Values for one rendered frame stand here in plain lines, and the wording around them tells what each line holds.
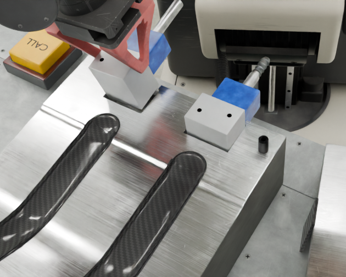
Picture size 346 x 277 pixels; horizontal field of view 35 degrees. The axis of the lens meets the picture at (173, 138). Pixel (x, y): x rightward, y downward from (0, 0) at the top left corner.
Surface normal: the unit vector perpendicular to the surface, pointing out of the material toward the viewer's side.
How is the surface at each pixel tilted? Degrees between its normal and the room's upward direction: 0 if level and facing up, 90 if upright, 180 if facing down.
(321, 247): 21
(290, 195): 0
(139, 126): 0
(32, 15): 93
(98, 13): 11
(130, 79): 82
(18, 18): 93
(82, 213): 2
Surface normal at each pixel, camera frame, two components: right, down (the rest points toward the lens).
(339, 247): -0.04, -0.80
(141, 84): 0.79, 0.31
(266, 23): -0.16, 0.88
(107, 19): -0.31, -0.54
